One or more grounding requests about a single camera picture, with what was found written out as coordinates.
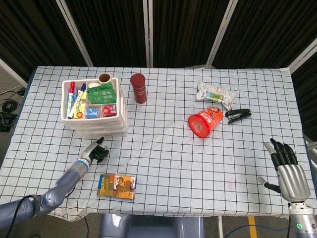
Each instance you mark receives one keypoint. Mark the dark folding screen partition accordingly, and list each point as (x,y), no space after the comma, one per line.
(111,29)

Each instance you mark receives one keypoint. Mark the yellow lion print pack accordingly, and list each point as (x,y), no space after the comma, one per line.
(79,114)

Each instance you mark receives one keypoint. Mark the yellow blue cookie box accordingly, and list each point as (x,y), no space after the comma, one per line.
(116,187)

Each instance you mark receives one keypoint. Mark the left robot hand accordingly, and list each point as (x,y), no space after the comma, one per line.
(92,151)

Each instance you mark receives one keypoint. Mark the blue checked tablecloth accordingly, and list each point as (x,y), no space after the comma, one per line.
(168,158)

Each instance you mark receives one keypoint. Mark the white drawer organizer box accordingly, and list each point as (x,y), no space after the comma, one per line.
(119,99)

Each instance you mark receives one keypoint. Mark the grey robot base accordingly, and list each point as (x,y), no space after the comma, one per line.
(148,226)

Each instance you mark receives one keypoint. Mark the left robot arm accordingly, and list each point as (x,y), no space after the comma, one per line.
(49,198)

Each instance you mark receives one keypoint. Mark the black power adapter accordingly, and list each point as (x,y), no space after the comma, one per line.
(6,122)

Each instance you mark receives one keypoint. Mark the blue-capped whiteboard marker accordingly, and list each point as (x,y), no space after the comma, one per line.
(83,87)

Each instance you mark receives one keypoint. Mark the dark red thermos bottle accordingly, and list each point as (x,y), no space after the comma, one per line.
(139,91)

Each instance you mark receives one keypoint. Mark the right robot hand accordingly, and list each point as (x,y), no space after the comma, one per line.
(293,183)

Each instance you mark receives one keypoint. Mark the red small packet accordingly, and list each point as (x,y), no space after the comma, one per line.
(109,110)

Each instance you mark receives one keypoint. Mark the white table leg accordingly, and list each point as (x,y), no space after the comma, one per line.
(220,226)

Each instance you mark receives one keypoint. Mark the red-capped whiteboard marker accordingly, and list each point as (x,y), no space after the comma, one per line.
(71,86)

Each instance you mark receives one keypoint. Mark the silver snack packet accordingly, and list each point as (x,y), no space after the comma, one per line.
(215,95)

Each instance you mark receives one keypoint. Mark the orange instant noodle cup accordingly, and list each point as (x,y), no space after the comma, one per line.
(201,122)

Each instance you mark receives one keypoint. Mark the blue small packet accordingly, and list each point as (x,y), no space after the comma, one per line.
(92,112)

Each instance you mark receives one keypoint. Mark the brown cardboard tape roll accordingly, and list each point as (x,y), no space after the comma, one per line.
(104,78)

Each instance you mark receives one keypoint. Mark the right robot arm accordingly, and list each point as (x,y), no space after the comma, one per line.
(304,220)

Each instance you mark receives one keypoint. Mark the yellow green-print pack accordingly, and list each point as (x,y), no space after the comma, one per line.
(79,106)

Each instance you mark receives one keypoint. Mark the black stapler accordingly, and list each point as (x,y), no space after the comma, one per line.
(239,115)

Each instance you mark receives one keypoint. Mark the green tea packet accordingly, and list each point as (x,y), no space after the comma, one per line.
(102,96)

